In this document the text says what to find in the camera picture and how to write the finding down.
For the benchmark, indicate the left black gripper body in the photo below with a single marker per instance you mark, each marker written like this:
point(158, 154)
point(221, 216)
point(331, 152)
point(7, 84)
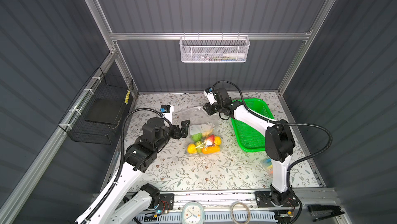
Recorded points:
point(172, 132)

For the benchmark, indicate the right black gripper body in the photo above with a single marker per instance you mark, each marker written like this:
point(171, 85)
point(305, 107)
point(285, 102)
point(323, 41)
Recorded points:
point(213, 108)

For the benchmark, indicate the green cabbage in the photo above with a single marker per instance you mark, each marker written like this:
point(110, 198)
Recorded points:
point(196, 137)

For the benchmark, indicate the clear zip top bag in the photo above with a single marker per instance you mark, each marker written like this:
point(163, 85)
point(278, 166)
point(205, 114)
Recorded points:
point(198, 117)

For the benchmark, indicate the yellow lemon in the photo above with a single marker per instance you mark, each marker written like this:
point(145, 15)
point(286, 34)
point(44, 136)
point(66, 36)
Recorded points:
point(191, 149)

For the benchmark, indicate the green pear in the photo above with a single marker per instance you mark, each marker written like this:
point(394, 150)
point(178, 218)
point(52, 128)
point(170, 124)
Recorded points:
point(198, 146)

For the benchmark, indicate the red apple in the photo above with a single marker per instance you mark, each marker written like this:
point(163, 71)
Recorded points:
point(210, 141)

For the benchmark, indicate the orange carrot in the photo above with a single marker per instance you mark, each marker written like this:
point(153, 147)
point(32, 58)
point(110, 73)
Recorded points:
point(210, 149)

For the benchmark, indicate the orange fruit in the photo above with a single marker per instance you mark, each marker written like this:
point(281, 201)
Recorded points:
point(217, 141)

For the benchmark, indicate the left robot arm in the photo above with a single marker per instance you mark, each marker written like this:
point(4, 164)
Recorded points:
point(108, 207)

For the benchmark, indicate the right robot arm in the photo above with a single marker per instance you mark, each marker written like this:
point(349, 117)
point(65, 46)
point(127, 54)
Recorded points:
point(279, 141)

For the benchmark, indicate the green plastic basket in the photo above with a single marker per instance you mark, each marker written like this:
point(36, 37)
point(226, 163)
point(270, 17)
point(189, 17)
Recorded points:
point(250, 133)

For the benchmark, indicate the pack of coloured markers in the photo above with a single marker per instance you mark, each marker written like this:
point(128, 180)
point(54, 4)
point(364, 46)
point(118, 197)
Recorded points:
point(267, 165)

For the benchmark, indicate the white alarm clock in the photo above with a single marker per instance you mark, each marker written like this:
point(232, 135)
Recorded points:
point(193, 213)

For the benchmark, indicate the black stapler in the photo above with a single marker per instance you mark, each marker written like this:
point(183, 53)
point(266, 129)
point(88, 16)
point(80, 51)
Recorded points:
point(323, 212)

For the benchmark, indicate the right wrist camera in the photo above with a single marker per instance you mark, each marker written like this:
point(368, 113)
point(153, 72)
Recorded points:
point(209, 93)

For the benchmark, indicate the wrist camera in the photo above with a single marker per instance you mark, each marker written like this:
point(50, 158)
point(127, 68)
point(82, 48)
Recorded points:
point(209, 93)
point(167, 113)

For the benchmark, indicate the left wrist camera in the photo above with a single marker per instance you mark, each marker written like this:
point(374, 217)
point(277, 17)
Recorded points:
point(167, 113)

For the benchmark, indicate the white wire mesh basket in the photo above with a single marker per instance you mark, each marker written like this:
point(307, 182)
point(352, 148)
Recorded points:
point(214, 49)

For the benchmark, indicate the black wire basket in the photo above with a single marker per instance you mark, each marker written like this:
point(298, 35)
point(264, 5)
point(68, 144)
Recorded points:
point(98, 114)

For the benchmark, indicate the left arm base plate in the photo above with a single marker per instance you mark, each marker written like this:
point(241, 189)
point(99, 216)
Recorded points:
point(143, 201)

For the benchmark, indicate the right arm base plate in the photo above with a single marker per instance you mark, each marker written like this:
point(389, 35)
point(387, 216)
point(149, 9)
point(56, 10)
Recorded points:
point(268, 198)

